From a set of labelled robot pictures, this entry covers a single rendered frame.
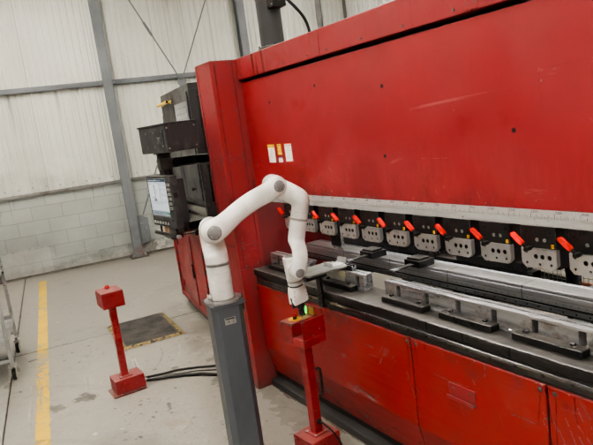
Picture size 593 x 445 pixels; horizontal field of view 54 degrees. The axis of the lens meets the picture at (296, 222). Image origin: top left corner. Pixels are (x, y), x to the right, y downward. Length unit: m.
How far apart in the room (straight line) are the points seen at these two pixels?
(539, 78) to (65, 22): 8.65
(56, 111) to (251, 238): 6.37
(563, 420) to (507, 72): 1.29
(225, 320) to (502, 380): 1.32
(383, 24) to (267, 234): 1.88
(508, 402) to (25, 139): 8.56
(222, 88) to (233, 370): 1.88
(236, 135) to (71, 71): 6.32
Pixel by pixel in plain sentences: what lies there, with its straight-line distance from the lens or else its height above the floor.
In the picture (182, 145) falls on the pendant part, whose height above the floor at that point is 1.79.
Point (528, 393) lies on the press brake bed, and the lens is 2.49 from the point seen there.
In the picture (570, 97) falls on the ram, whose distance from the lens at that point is 2.22.
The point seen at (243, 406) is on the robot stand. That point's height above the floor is 0.44.
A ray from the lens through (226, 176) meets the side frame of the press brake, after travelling 3.97.
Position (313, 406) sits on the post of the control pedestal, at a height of 0.29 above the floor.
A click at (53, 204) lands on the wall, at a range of 10.01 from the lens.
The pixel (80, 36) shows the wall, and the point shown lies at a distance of 10.17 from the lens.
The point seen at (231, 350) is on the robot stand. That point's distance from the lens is 3.04.
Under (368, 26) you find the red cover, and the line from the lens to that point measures 2.89.
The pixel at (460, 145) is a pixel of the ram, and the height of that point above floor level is 1.65.
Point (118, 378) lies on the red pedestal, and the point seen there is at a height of 0.12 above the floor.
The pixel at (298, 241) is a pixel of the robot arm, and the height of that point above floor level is 1.24.
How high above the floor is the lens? 1.84
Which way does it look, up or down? 10 degrees down
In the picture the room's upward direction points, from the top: 8 degrees counter-clockwise
